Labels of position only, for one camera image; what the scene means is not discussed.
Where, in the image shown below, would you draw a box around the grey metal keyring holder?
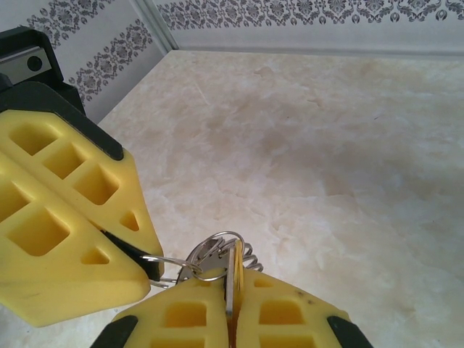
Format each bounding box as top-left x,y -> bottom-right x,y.
139,230 -> 264,289

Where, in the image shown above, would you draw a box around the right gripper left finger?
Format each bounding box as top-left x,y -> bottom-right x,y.
90,275 -> 231,348

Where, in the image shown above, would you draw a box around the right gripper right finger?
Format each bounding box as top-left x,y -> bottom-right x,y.
237,270 -> 375,348

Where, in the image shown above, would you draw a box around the left aluminium corner post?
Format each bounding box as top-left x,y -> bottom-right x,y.
143,0 -> 181,54

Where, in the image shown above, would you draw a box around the grey wall base trim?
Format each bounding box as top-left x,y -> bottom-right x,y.
175,45 -> 464,59

